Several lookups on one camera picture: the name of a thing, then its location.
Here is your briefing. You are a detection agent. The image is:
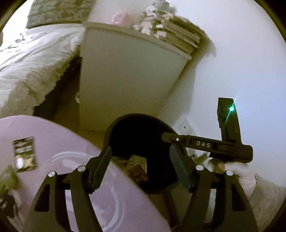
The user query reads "black snack packet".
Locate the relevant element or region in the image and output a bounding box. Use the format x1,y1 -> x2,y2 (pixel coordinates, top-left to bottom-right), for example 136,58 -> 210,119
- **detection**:
12,136 -> 38,174

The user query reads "crumpled cream paper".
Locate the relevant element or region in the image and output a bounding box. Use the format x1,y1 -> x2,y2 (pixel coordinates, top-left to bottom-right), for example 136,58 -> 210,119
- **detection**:
193,153 -> 215,170

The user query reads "pink alarm clock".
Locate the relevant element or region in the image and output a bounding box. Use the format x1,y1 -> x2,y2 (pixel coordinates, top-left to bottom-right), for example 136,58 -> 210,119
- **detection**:
111,9 -> 131,27

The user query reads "white duvet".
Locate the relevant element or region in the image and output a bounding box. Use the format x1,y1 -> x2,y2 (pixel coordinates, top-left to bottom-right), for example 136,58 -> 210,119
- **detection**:
0,26 -> 86,117

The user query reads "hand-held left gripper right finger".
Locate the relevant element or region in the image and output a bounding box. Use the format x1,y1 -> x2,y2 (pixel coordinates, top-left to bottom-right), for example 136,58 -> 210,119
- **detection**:
169,146 -> 260,232

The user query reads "white nightstand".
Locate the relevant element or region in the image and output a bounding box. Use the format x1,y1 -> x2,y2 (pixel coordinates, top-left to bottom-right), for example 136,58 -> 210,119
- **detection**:
79,21 -> 193,132

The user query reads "person's right forearm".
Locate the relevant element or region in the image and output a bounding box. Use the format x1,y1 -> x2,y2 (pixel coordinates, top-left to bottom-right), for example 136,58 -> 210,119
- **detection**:
248,173 -> 286,232

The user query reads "green wrapper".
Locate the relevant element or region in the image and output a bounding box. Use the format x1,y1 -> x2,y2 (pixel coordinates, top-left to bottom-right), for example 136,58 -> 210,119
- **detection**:
0,165 -> 20,197

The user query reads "black trash bin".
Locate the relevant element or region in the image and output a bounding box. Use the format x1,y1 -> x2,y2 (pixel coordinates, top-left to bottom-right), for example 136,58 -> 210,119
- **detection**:
102,113 -> 195,195

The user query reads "red brown wrapper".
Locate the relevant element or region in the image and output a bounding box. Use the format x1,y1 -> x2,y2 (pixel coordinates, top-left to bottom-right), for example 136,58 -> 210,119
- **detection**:
130,166 -> 149,183

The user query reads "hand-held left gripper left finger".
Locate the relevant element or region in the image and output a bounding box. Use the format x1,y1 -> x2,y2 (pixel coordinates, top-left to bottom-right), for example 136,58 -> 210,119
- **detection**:
22,146 -> 112,232

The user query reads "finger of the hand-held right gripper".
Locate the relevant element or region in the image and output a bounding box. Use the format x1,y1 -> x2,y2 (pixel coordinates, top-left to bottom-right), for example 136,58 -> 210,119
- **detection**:
161,132 -> 193,147

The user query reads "white wall socket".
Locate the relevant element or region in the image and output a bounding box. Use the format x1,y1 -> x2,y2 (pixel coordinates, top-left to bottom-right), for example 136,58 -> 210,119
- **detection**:
176,115 -> 197,137

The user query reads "pile of pink white scraps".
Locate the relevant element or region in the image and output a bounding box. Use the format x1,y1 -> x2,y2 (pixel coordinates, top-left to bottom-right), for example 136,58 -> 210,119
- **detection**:
133,6 -> 173,39

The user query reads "stack of books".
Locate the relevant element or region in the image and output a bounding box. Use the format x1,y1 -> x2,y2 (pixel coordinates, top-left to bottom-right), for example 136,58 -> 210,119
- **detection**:
154,15 -> 211,56

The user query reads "grey plush toy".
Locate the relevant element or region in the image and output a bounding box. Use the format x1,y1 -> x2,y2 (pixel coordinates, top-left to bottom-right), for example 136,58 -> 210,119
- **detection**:
153,0 -> 177,12

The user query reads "person's right hand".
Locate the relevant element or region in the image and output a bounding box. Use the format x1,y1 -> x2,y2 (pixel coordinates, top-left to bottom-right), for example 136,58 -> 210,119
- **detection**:
218,161 -> 256,199

